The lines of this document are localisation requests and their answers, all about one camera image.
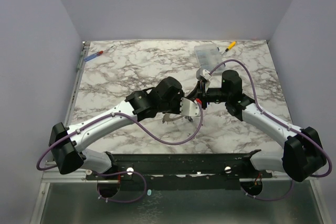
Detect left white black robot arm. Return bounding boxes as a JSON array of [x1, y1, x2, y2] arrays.
[[49, 77, 184, 179]]

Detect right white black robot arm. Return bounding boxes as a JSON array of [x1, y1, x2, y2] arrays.
[[187, 68, 327, 182]]

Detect clear plastic screw box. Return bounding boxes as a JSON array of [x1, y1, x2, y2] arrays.
[[194, 44, 223, 71]]

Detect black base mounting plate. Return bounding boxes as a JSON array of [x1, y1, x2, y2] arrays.
[[86, 153, 272, 190]]

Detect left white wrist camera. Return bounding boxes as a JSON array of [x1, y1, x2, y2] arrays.
[[180, 98, 201, 117]]

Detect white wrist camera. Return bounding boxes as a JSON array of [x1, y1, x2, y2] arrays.
[[180, 98, 201, 117], [196, 68, 212, 91]]

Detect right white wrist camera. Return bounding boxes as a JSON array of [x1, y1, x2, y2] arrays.
[[196, 68, 212, 91]]

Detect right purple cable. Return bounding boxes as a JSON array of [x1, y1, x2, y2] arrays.
[[208, 59, 333, 201]]

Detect purple cable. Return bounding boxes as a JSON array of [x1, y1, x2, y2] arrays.
[[36, 100, 204, 204], [208, 59, 333, 201]]

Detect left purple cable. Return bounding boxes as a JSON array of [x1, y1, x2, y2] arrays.
[[36, 100, 204, 204]]

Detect yellow handled screwdriver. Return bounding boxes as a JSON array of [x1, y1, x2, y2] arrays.
[[222, 41, 236, 54]]

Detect blue red handled screwdriver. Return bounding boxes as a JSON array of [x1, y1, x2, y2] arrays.
[[83, 46, 113, 62]]

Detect aluminium left side rail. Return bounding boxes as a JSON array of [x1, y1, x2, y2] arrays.
[[64, 41, 91, 126]]

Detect aluminium rail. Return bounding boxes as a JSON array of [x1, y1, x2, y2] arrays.
[[64, 41, 91, 126], [41, 159, 91, 183]]

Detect aluminium front rail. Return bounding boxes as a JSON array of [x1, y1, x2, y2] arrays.
[[41, 159, 91, 183]]

